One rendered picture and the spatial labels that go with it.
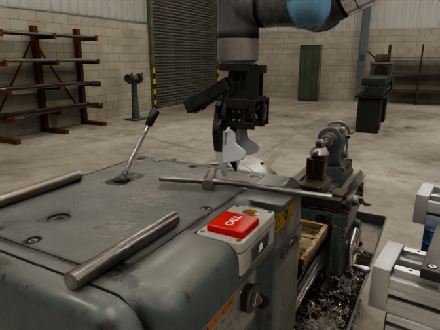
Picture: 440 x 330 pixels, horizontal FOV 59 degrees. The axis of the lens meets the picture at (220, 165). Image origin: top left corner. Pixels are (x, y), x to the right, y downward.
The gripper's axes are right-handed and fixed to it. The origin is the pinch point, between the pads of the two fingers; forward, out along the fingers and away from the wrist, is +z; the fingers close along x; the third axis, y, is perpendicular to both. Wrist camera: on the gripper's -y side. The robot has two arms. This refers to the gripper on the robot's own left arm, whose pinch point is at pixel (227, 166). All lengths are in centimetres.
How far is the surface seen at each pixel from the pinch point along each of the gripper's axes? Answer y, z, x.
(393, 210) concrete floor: 13, 129, 342
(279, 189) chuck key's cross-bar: 11.2, 2.9, -0.3
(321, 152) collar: -2, 16, 86
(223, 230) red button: 10.4, 3.1, -20.9
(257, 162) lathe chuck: -5.8, 6.9, 29.0
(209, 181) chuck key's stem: -1.4, 2.0, -4.6
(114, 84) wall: -695, 46, 697
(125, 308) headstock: 8.9, 4.6, -40.1
